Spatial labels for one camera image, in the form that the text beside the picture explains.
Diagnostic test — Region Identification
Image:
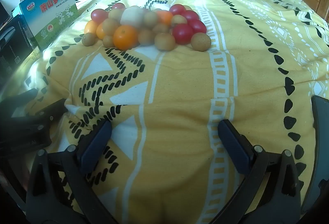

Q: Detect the large round orange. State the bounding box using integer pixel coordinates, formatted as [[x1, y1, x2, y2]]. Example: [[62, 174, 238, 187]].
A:
[[113, 25, 139, 51]]

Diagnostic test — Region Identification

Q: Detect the black television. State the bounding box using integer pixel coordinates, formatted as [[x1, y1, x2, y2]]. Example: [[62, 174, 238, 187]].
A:
[[0, 0, 11, 30]]

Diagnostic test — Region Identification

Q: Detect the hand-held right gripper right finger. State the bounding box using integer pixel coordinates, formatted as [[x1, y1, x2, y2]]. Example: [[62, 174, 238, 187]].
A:
[[218, 119, 302, 224]]

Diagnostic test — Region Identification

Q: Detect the yellow patterned bed sheet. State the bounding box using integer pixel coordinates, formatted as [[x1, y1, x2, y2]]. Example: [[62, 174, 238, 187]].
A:
[[0, 0, 329, 224]]

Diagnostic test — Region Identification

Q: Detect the long black printed box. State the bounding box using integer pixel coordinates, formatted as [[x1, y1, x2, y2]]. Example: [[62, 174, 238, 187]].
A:
[[0, 14, 40, 70]]

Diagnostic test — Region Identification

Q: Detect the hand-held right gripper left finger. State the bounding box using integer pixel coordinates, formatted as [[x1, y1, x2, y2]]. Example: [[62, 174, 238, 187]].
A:
[[26, 120, 119, 224]]

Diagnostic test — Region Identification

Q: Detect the pale vegetable chunk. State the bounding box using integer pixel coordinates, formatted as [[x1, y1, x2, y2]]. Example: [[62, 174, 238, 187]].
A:
[[120, 6, 145, 29]]

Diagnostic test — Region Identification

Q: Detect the pile of brown longans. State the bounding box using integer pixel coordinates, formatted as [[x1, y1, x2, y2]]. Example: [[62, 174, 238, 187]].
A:
[[82, 6, 212, 53]]

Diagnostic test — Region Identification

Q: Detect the blue and green carton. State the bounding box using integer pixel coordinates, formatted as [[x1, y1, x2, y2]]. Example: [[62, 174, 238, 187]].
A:
[[19, 0, 80, 51]]

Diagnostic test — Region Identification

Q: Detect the small round orange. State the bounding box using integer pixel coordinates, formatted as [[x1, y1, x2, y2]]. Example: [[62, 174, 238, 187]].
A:
[[84, 20, 99, 35], [155, 10, 173, 26], [96, 23, 106, 40]]

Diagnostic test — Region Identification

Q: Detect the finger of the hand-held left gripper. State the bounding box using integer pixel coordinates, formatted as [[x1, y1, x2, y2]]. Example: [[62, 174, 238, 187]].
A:
[[0, 98, 68, 137], [0, 89, 39, 118]]

